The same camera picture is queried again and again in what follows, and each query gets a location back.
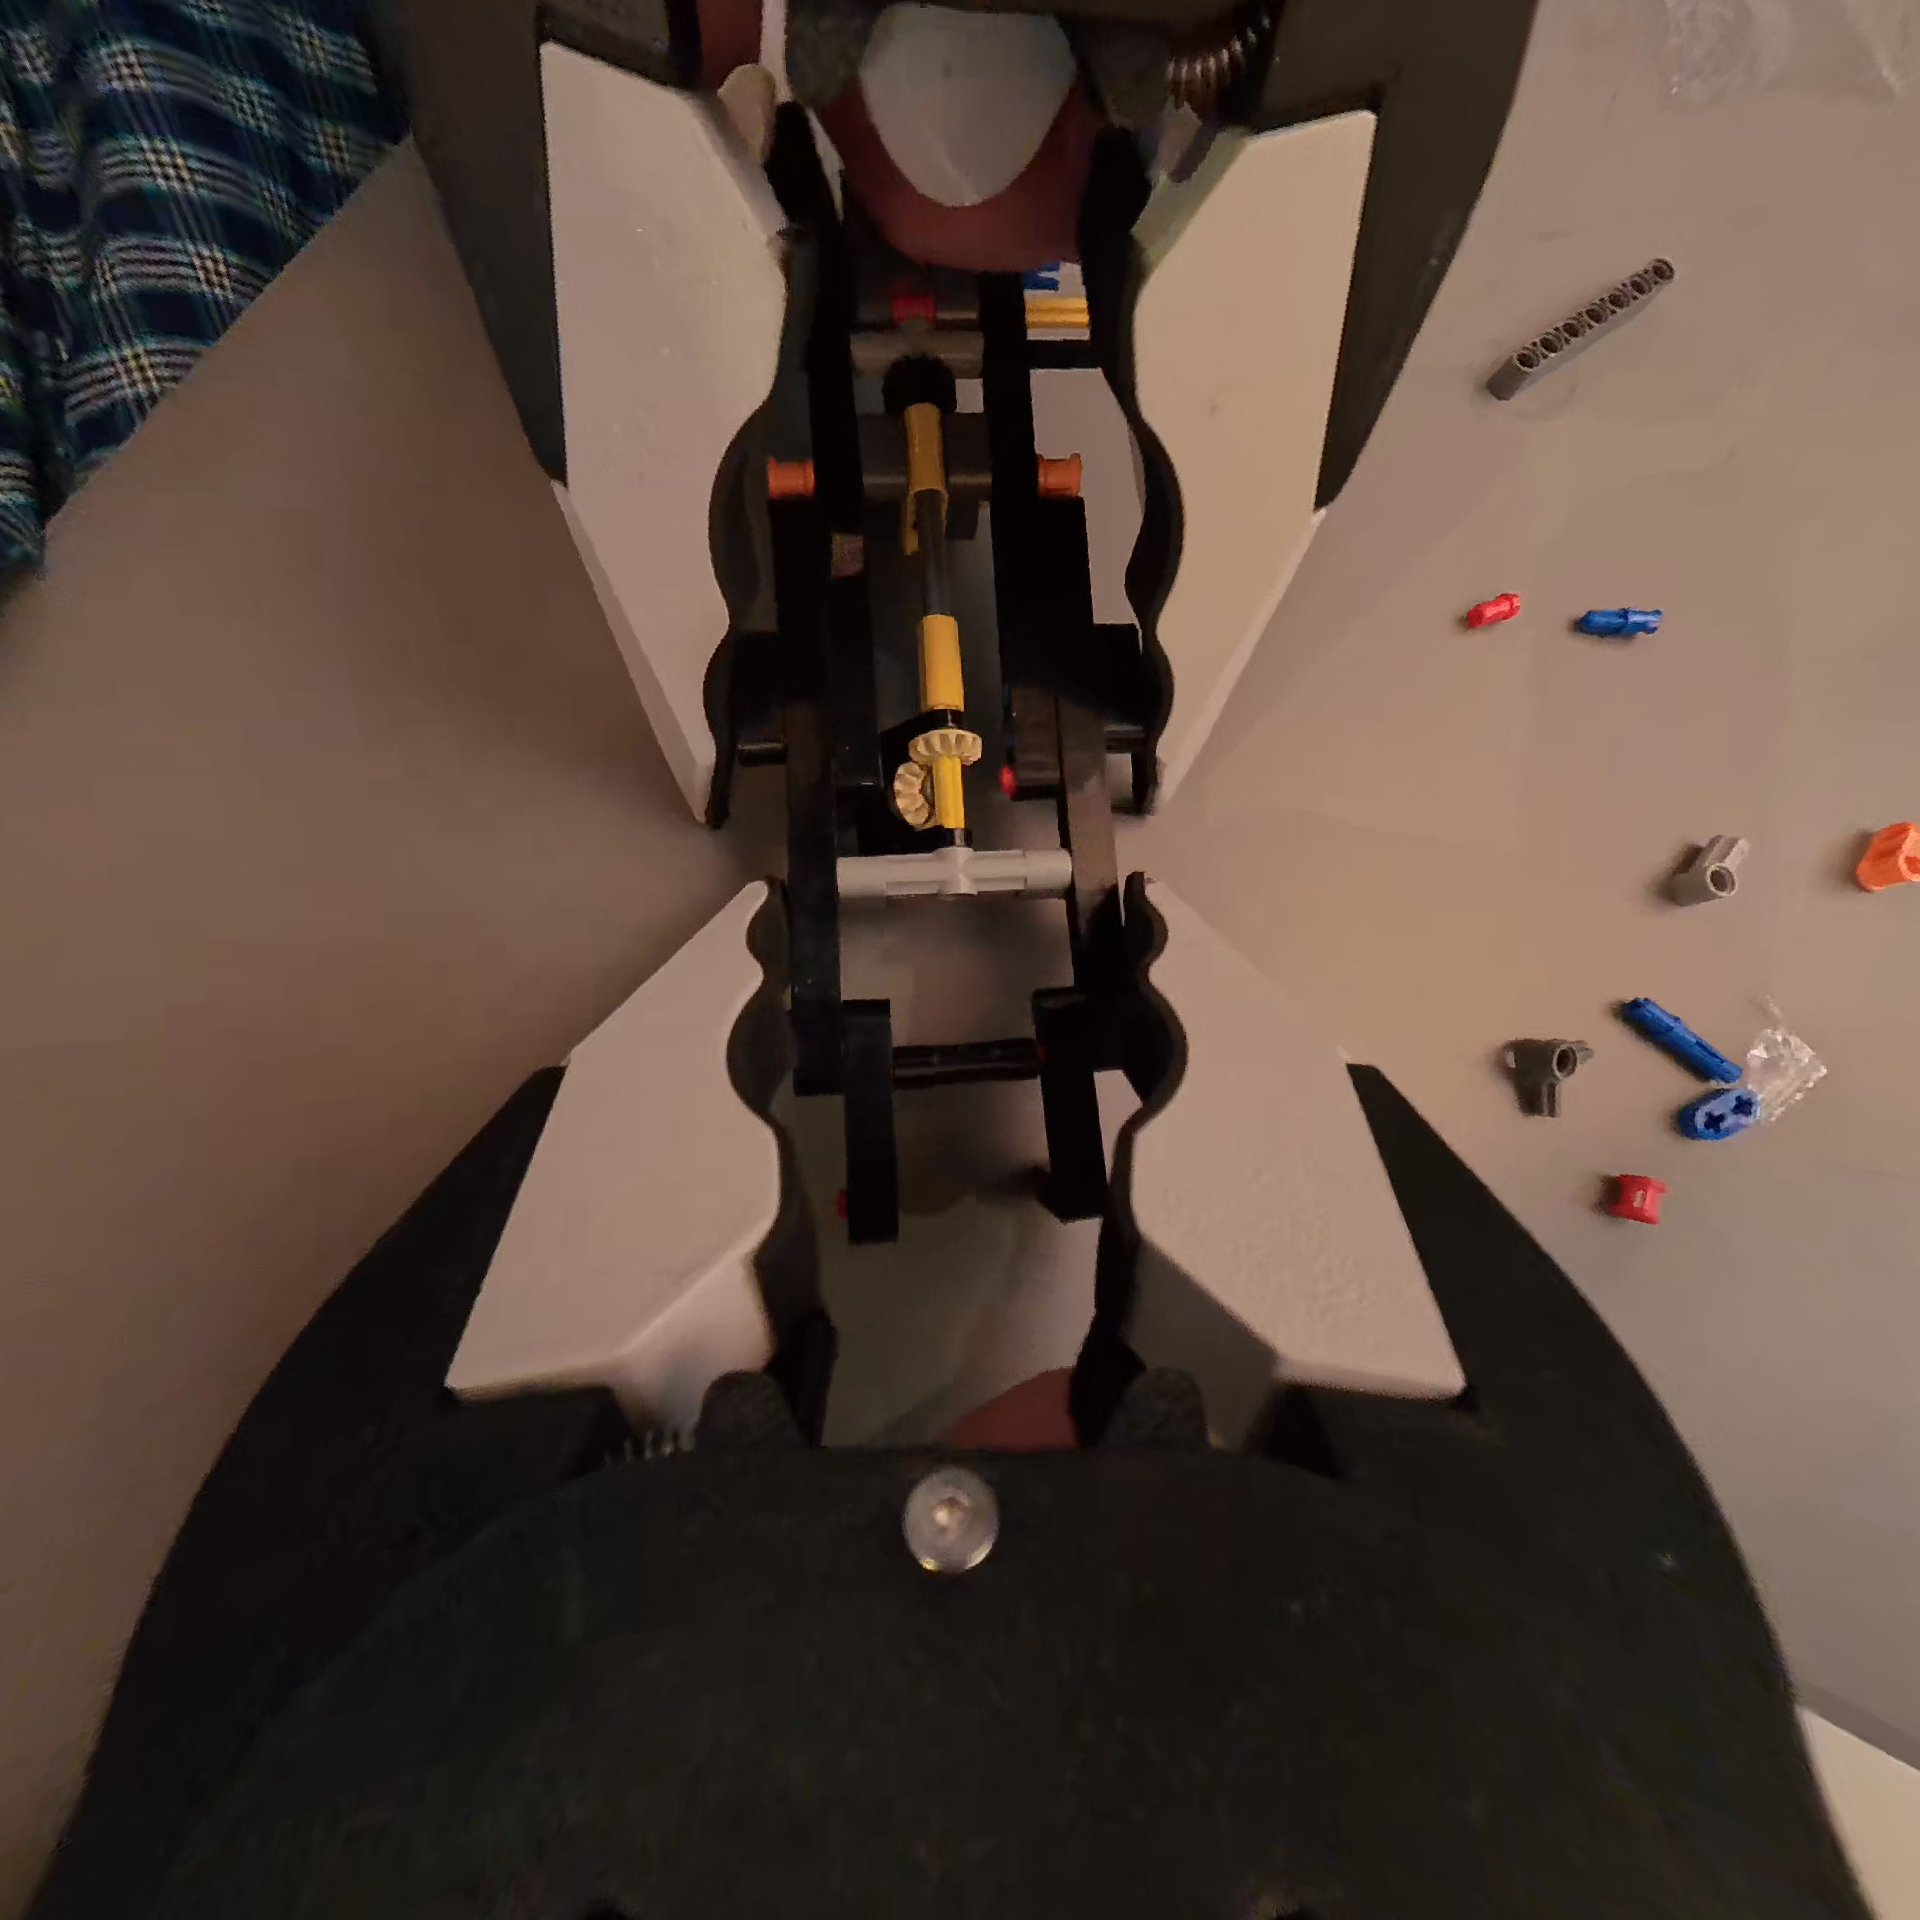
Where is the clear lego piece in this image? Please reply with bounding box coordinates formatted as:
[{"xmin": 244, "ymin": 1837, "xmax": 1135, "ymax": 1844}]
[{"xmin": 1740, "ymin": 998, "xmax": 1831, "ymax": 1119}]

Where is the person's plaid shirt torso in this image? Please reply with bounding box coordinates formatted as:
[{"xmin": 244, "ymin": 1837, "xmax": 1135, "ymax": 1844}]
[{"xmin": 0, "ymin": 0, "xmax": 407, "ymax": 579}]

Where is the blue lego axle pin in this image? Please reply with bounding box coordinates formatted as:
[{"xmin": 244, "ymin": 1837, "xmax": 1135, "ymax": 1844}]
[{"xmin": 1619, "ymin": 996, "xmax": 1747, "ymax": 1085}]

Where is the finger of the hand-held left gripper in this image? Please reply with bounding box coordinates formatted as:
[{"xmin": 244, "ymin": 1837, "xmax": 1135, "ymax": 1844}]
[
  {"xmin": 1112, "ymin": 107, "xmax": 1382, "ymax": 819},
  {"xmin": 538, "ymin": 38, "xmax": 797, "ymax": 829}
]

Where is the black lego liftarm axle tube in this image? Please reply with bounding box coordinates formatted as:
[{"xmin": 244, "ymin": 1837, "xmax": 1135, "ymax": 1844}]
[{"xmin": 791, "ymin": 991, "xmax": 1045, "ymax": 1249}]

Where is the dark grey lego connector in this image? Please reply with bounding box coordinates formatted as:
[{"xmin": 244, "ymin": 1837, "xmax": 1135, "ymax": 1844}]
[{"xmin": 1496, "ymin": 1036, "xmax": 1596, "ymax": 1119}]

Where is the black lego chassis assembly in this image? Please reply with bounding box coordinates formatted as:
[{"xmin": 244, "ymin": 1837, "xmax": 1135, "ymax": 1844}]
[{"xmin": 704, "ymin": 105, "xmax": 1166, "ymax": 1112}]

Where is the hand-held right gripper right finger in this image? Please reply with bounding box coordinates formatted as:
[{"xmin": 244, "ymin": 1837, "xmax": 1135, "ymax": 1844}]
[{"xmin": 1094, "ymin": 873, "xmax": 1471, "ymax": 1443}]

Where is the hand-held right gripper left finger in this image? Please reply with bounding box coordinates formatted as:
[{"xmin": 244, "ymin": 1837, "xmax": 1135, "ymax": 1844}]
[{"xmin": 446, "ymin": 880, "xmax": 837, "ymax": 1443}]

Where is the dark grey lego beam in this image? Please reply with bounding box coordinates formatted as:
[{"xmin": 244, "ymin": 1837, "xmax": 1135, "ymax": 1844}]
[{"xmin": 1484, "ymin": 256, "xmax": 1680, "ymax": 405}]

